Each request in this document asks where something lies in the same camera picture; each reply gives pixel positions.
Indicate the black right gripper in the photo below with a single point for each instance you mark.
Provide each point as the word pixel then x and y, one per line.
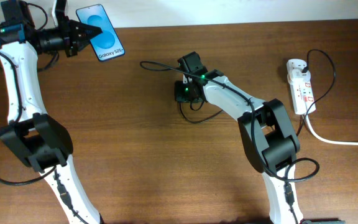
pixel 179 94

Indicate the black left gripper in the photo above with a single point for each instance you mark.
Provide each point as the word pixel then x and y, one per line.
pixel 74 43

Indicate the blue Samsung Galaxy smartphone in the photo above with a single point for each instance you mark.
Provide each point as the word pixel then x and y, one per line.
pixel 106 45

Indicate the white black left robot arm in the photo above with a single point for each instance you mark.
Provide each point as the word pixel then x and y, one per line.
pixel 33 136

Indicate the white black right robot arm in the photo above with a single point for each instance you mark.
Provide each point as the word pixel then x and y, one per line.
pixel 268 137

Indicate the white power strip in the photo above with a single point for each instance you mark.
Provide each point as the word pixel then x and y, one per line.
pixel 302 97

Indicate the white USB wall charger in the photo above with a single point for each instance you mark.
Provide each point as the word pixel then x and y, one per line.
pixel 295 72

